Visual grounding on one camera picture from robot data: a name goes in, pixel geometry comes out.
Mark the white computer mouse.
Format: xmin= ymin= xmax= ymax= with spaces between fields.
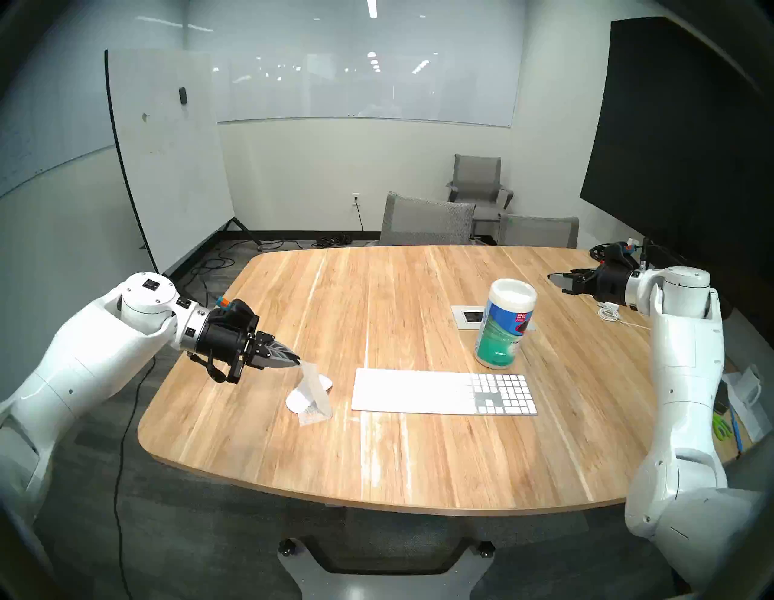
xmin=285 ymin=375 xmax=334 ymax=416

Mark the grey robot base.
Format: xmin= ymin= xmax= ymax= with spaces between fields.
xmin=277 ymin=535 xmax=496 ymax=600

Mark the written-on wall whiteboard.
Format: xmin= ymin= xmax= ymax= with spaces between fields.
xmin=0 ymin=0 xmax=185 ymax=198

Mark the white keyboard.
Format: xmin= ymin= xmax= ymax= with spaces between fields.
xmin=352 ymin=368 xmax=538 ymax=417

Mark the white disinfecting wipe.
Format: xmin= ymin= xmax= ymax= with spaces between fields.
xmin=295 ymin=361 xmax=334 ymax=428

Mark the low grey mesh chair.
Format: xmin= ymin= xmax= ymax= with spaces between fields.
xmin=497 ymin=213 xmax=580 ymax=249

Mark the black wall screen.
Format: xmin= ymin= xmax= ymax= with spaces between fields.
xmin=579 ymin=16 xmax=774 ymax=315

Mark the wide grey mesh chair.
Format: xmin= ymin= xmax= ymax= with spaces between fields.
xmin=380 ymin=192 xmax=476 ymax=247

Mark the grey armrest chair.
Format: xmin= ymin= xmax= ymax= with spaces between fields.
xmin=446 ymin=154 xmax=515 ymax=240

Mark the glass wall whiteboard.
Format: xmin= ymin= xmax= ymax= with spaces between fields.
xmin=181 ymin=0 xmax=525 ymax=128

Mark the mobile whiteboard on stand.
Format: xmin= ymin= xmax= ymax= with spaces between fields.
xmin=105 ymin=48 xmax=265 ymax=285

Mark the table power outlet panel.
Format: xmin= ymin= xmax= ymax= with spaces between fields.
xmin=451 ymin=305 xmax=536 ymax=331

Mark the disinfecting wipes canister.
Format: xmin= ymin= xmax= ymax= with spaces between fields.
xmin=475 ymin=278 xmax=538 ymax=370

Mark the white charger cable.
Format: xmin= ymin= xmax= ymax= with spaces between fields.
xmin=597 ymin=302 xmax=652 ymax=331

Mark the white mug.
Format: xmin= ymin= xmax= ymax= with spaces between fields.
xmin=741 ymin=365 xmax=764 ymax=406

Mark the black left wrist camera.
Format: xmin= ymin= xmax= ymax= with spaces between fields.
xmin=216 ymin=296 xmax=256 ymax=322

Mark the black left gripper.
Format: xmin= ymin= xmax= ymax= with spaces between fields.
xmin=195 ymin=299 xmax=302 ymax=385

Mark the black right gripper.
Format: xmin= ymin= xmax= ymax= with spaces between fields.
xmin=547 ymin=260 xmax=634 ymax=305

